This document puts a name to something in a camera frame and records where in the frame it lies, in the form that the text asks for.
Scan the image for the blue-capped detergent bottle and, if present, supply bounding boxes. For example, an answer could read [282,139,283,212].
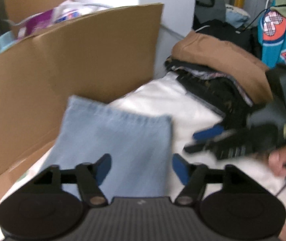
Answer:
[0,31,16,53]

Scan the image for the folded dark patterned clothes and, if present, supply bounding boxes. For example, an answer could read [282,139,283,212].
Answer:
[164,57,254,130]

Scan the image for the dark bag in background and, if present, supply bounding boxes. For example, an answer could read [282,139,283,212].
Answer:
[192,0,226,30]

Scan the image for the teal patterned cloth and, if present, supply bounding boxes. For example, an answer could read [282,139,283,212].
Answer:
[258,0,286,68]

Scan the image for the blue denim pants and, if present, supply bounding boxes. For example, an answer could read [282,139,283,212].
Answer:
[41,96,172,200]

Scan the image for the brown cardboard sheet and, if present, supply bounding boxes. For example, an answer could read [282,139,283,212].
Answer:
[0,3,163,199]

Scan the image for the folded brown garment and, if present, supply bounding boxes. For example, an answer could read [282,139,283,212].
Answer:
[171,31,273,104]

